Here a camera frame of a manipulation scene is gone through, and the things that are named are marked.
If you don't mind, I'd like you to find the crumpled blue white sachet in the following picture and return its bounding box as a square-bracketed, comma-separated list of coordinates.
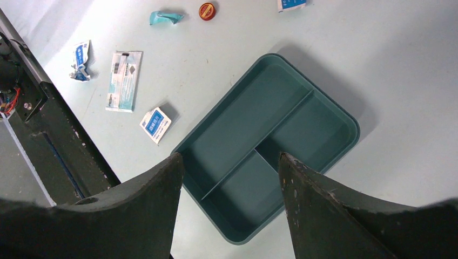
[69, 40, 91, 81]

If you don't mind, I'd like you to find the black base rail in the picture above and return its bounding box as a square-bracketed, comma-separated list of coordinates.
[1, 25, 120, 205]

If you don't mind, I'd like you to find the long white teal packet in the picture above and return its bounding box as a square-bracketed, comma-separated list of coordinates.
[105, 51, 143, 113]

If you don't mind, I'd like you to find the small blue white sachet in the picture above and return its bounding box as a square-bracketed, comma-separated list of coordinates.
[277, 0, 307, 12]

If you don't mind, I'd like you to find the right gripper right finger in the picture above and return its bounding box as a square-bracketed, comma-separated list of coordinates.
[278, 152, 457, 258]

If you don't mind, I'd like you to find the blue white alcohol pad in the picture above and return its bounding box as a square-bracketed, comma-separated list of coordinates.
[139, 107, 172, 145]

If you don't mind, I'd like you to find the teal divided tray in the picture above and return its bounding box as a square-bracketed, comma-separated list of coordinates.
[175, 53, 360, 245]

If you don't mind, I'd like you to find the teal crumpled wrapper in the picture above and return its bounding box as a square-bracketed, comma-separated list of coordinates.
[149, 11, 184, 25]

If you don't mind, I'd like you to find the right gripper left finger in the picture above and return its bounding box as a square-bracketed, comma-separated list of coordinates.
[1, 153, 184, 258]

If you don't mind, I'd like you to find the small red round tin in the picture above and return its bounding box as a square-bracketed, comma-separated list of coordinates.
[198, 2, 216, 21]

